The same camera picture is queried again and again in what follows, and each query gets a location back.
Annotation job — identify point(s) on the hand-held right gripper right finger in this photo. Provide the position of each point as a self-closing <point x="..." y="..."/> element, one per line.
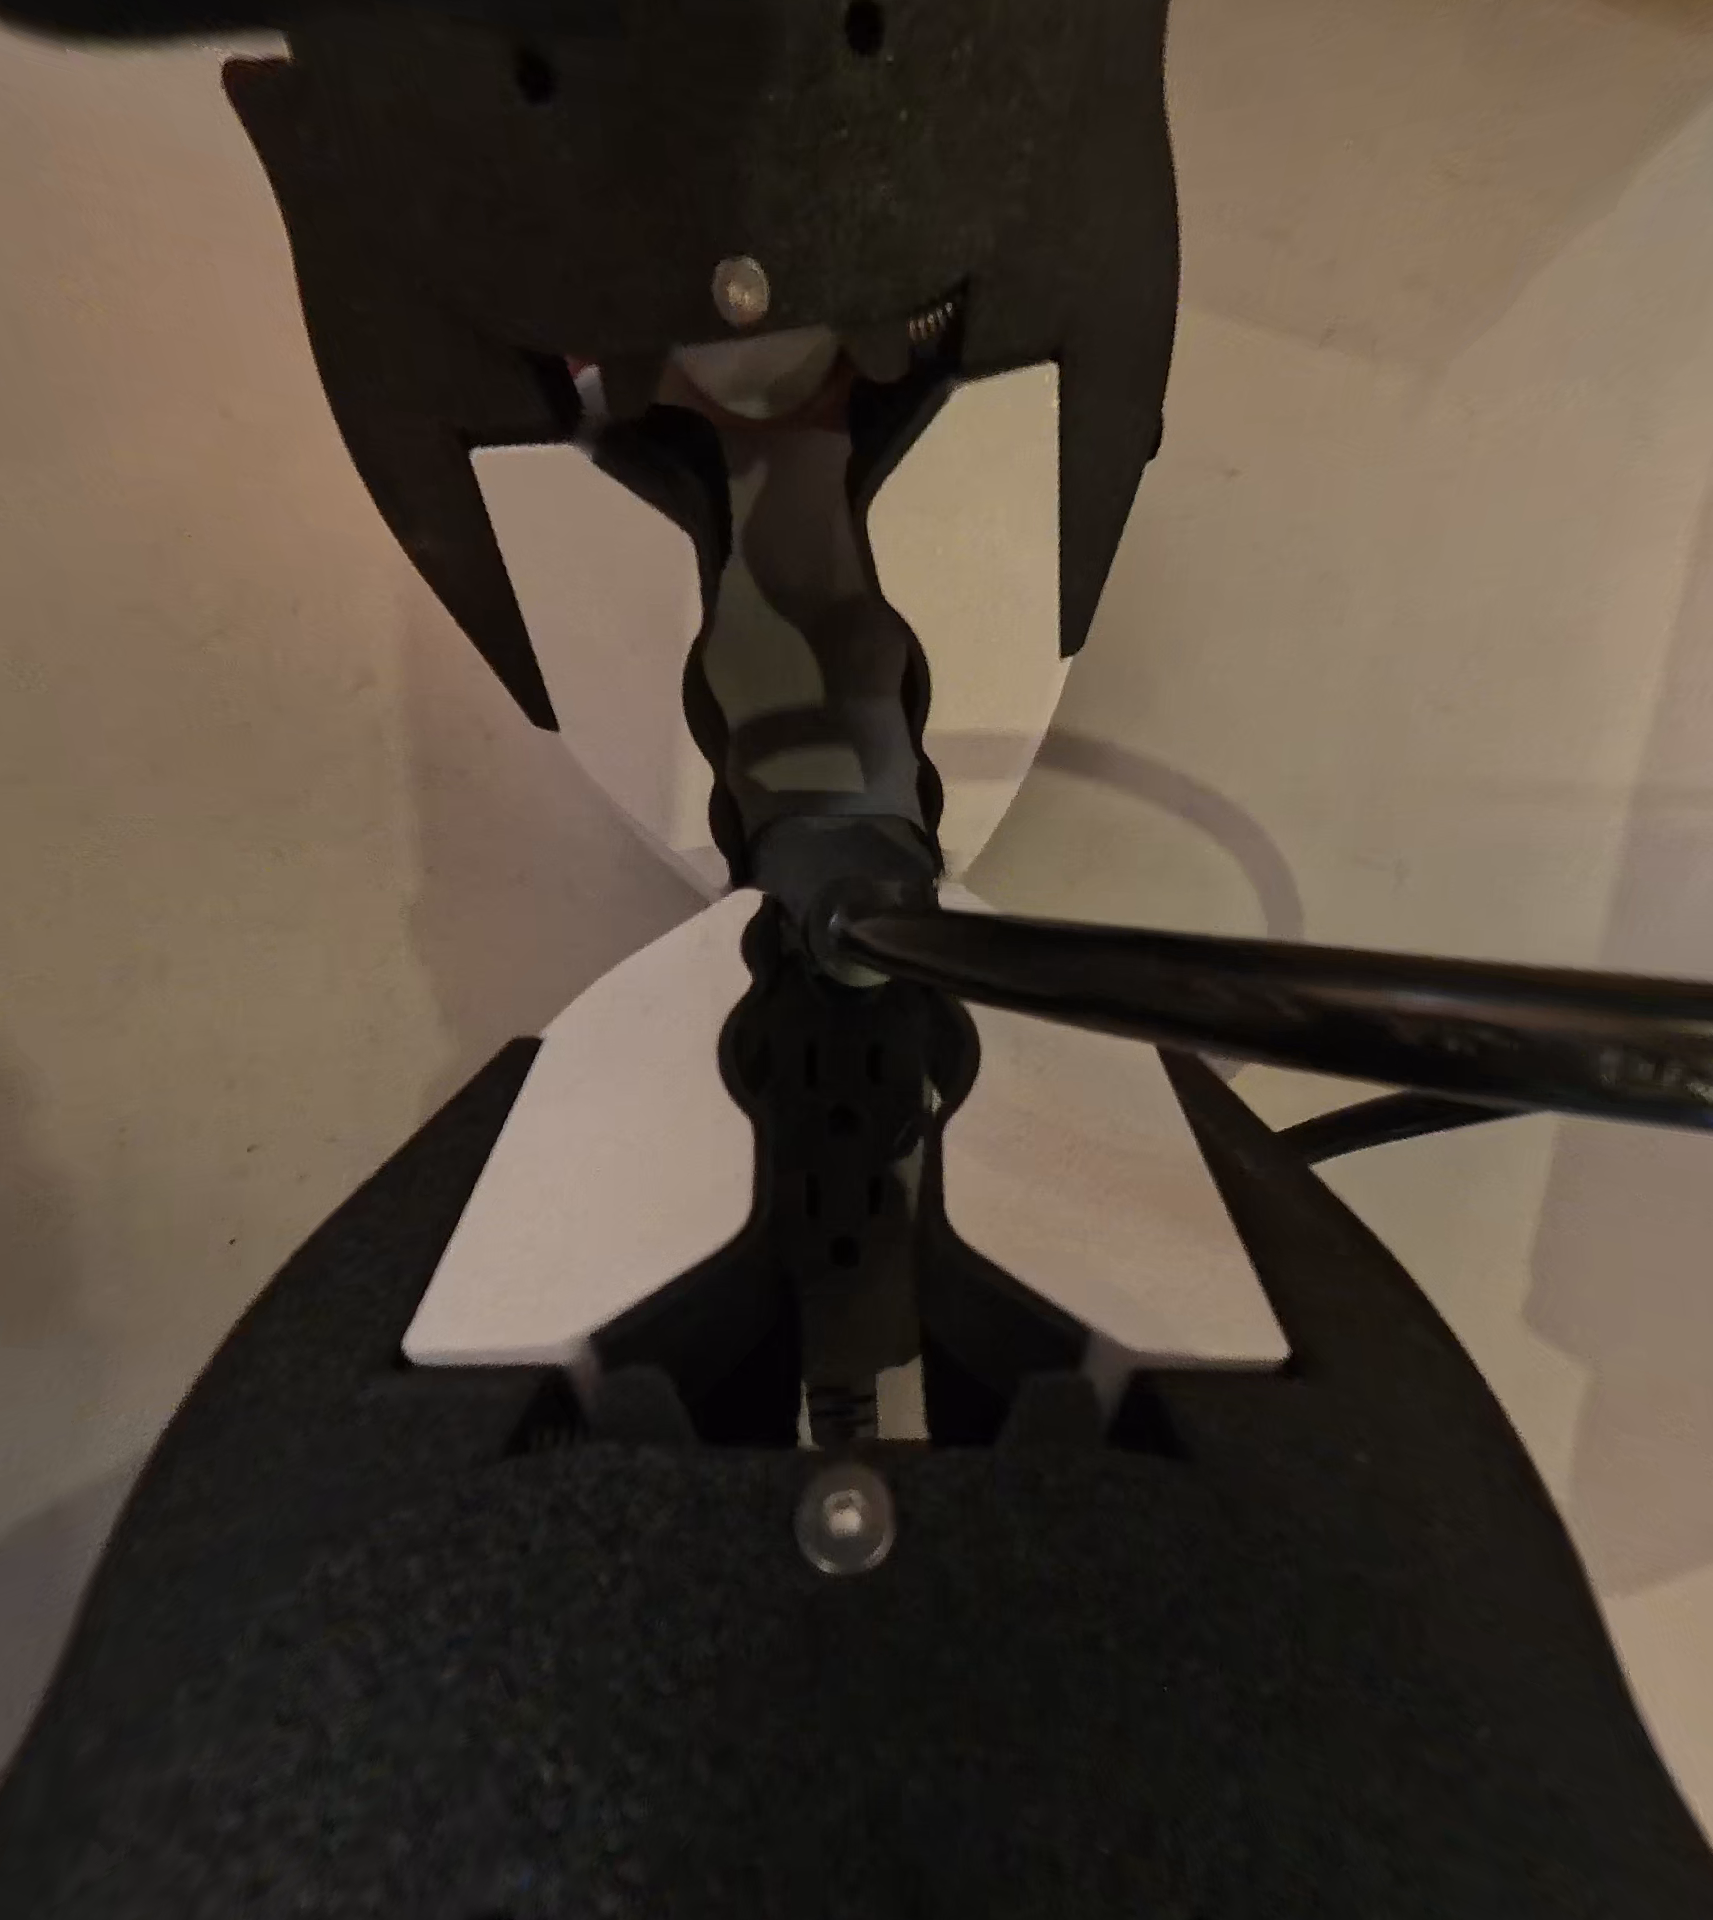
<point x="1098" y="1231"/>

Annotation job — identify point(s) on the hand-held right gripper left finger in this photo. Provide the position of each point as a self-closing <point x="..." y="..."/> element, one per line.
<point x="572" y="1200"/>

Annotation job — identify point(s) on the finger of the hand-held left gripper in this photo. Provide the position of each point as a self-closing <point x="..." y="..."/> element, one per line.
<point x="587" y="600"/>
<point x="977" y="570"/>

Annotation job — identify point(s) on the grey desk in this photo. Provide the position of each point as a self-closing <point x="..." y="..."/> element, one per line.
<point x="198" y="751"/>

